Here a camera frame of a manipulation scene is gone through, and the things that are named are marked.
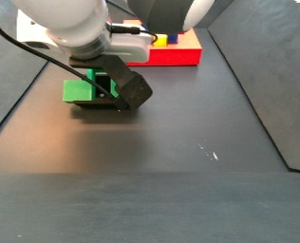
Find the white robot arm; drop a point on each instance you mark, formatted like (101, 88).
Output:
(85, 29)

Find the red base board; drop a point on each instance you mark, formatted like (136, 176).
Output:
(182, 54)

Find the black angle fixture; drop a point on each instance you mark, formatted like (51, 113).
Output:
(105, 104)

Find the blue block right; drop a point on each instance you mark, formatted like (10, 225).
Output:
(173, 38)

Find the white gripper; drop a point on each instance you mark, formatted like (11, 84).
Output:
(130, 47)

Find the green U-shaped block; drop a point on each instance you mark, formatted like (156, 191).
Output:
(79, 91)

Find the yellow long block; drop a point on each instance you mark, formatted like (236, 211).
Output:
(161, 40)

